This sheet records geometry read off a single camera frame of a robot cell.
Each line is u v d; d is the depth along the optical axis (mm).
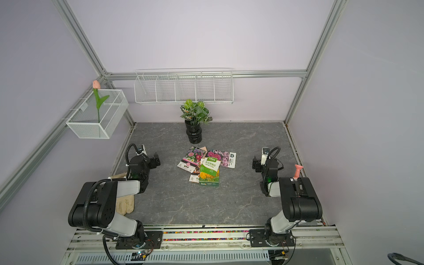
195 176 938
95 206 451
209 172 938
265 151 811
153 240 736
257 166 853
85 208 417
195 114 933
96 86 827
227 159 1004
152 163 846
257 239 732
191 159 1013
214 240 753
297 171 846
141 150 799
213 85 1036
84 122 713
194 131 1019
